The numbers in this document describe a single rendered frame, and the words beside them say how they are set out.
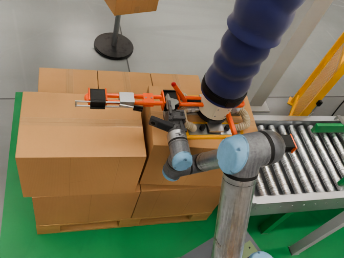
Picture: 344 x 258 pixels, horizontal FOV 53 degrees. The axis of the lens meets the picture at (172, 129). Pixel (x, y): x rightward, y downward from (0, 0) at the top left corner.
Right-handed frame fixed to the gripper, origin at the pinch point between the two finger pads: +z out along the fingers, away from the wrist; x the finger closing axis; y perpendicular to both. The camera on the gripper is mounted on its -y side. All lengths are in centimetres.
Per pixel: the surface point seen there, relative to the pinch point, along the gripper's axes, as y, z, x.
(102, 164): -28.9, -19.8, -26.5
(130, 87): -1, 63, -60
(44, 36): -65, 179, -116
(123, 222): -8, -21, -105
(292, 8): 31, -10, 64
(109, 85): -16, 65, -60
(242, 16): 17, -4, 54
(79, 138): -39.9, -9.1, -19.7
